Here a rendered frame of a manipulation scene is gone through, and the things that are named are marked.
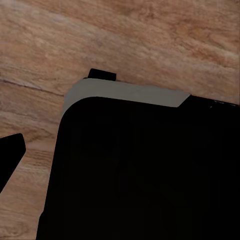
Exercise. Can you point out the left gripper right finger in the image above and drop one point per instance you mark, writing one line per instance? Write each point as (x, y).
(232, 149)

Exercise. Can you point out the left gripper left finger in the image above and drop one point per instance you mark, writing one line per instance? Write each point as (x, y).
(12, 149)

